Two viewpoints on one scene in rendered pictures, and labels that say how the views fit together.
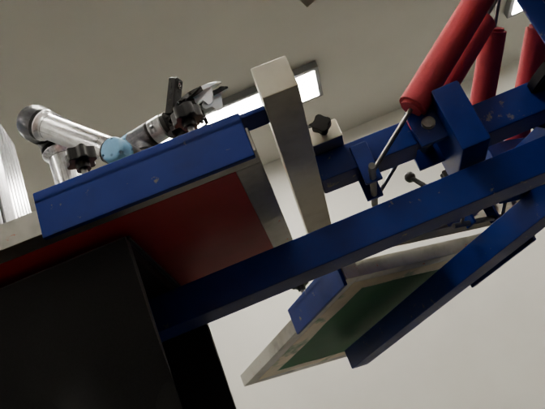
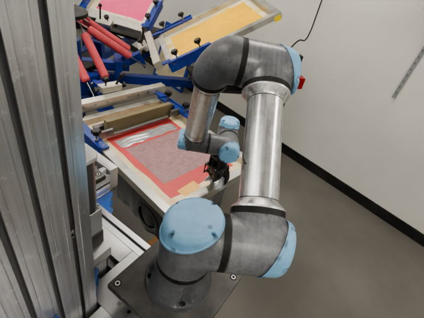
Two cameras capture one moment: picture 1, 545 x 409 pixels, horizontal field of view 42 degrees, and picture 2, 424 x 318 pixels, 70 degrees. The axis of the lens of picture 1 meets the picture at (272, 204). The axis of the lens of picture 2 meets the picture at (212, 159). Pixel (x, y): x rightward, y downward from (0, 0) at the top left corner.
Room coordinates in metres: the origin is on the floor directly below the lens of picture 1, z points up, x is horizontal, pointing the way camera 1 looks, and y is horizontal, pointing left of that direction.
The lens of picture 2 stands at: (1.98, 1.30, 1.92)
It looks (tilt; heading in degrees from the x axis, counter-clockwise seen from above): 38 degrees down; 215
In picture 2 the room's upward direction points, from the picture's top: 15 degrees clockwise
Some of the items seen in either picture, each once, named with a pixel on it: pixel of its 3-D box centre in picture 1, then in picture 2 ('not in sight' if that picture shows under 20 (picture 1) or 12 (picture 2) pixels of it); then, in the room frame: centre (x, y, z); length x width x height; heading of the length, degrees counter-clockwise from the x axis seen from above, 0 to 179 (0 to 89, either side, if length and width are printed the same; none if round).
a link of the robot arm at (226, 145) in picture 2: not in sight; (224, 146); (1.24, 0.81, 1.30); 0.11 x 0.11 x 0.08; 44
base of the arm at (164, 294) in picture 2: not in sight; (181, 268); (1.68, 1.08, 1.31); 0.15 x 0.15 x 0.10
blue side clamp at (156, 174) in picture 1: (148, 182); (175, 110); (0.86, 0.15, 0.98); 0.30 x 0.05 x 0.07; 90
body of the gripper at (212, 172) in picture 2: not in sight; (218, 163); (1.17, 0.75, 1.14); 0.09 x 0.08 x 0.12; 0
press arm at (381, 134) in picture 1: (365, 157); (105, 89); (1.13, -0.18, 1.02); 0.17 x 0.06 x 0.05; 90
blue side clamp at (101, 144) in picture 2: not in sight; (88, 136); (1.41, 0.14, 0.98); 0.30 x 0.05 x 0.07; 90
